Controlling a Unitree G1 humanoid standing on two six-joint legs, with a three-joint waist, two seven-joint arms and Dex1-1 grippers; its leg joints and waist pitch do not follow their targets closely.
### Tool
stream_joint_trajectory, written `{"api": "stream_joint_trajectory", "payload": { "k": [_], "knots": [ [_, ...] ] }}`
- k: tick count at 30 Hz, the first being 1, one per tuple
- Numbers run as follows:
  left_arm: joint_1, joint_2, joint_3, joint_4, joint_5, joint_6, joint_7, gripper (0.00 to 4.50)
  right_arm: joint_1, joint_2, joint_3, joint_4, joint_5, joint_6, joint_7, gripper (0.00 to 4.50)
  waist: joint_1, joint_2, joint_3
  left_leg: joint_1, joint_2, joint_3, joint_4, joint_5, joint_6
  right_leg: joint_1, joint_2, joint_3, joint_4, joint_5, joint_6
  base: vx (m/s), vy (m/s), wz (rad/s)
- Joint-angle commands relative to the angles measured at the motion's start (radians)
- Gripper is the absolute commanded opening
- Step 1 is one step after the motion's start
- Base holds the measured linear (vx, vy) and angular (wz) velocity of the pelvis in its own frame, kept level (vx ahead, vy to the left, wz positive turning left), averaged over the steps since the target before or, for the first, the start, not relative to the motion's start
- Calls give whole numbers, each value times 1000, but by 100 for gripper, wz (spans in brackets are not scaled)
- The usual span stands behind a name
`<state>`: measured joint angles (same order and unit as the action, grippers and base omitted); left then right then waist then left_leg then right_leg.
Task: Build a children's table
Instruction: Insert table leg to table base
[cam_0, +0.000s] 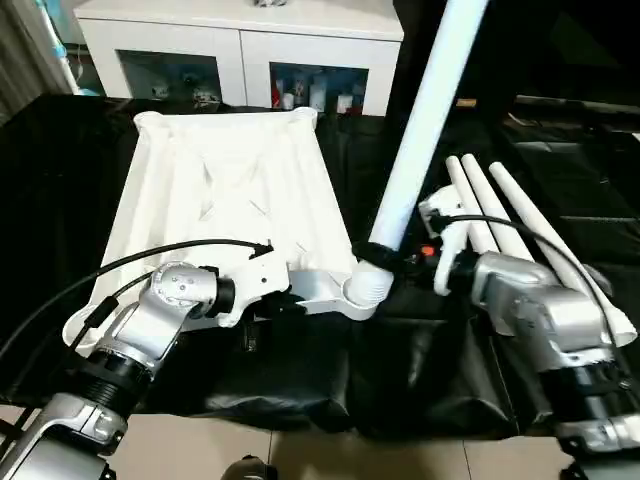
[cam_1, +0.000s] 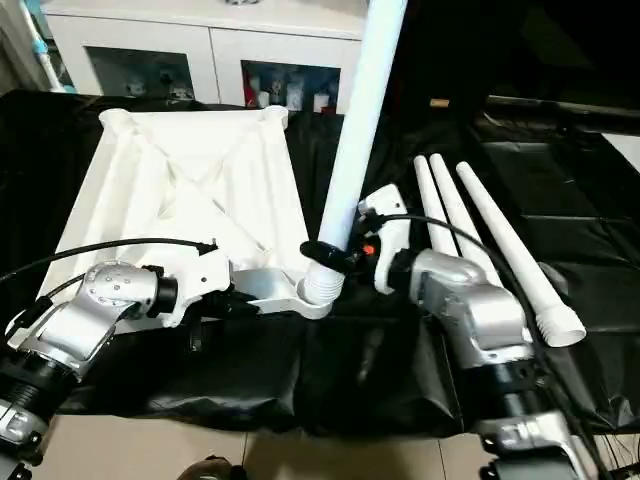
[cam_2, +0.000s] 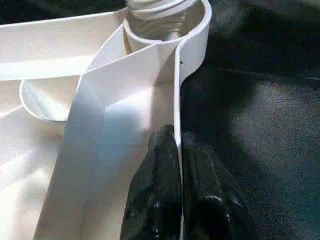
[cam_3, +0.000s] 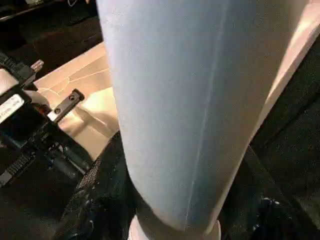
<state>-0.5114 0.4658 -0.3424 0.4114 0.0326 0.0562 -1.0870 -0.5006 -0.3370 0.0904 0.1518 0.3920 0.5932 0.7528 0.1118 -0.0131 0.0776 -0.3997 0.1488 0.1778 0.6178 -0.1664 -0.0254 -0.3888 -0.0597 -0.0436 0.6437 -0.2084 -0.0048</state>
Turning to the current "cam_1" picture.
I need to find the white plastic table top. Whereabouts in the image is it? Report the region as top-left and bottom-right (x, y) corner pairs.
(45, 107), (336, 321)

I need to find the white plastic table leg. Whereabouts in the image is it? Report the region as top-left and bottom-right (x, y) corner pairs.
(429, 153), (491, 263)
(413, 155), (451, 256)
(455, 162), (587, 348)
(300, 0), (408, 306)

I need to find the black plastic mat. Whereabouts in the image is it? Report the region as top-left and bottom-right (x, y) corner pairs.
(0, 88), (640, 436)

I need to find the white glass-door cabinet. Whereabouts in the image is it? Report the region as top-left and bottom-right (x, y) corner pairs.
(40, 0), (366, 113)

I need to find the white pole with blue band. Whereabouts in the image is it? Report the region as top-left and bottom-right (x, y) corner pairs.
(25, 0), (71, 93)

